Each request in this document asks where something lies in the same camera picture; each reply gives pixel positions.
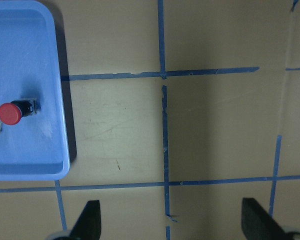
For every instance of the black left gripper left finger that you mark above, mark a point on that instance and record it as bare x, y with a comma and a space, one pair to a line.
88, 225

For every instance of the blue plastic tray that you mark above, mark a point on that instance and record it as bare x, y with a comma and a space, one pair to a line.
36, 148

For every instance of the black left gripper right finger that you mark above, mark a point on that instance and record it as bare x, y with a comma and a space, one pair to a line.
257, 224

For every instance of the red emergency stop button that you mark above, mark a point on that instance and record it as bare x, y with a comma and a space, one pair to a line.
12, 112

